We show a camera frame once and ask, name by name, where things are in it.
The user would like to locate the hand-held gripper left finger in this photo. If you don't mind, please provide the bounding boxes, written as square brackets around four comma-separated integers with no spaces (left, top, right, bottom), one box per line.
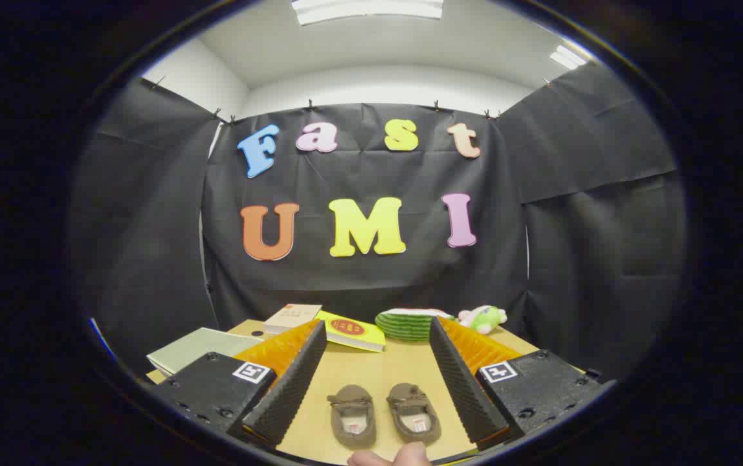
[150,319,328,449]

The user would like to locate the green fabric storage box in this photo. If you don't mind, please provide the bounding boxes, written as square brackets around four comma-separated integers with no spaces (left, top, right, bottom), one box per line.
[147,327,263,377]

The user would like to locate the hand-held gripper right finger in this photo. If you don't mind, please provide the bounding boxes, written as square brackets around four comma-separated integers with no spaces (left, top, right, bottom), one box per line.
[428,316,618,452]

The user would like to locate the small ceiling light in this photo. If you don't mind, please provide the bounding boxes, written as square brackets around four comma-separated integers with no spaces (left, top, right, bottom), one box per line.
[549,44,589,71]

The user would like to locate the brown fuzzy shoe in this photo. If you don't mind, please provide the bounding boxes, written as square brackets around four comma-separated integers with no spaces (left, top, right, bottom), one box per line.
[327,384,377,450]
[386,383,442,445]

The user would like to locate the green and pink plush toy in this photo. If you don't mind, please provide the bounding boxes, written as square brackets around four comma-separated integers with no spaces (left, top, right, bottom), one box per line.
[457,305,508,335]

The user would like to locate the watermelon slice plush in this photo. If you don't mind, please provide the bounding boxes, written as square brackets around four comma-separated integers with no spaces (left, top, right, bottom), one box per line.
[375,308,456,342]

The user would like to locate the beige book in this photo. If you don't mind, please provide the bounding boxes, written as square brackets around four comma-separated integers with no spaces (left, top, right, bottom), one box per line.
[263,304,323,335]

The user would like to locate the long ceiling light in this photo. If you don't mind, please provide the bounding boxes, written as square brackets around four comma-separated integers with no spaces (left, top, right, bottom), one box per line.
[291,0,445,27]

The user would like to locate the yellow book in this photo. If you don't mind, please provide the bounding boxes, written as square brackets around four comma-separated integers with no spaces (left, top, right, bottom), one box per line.
[315,311,386,353]

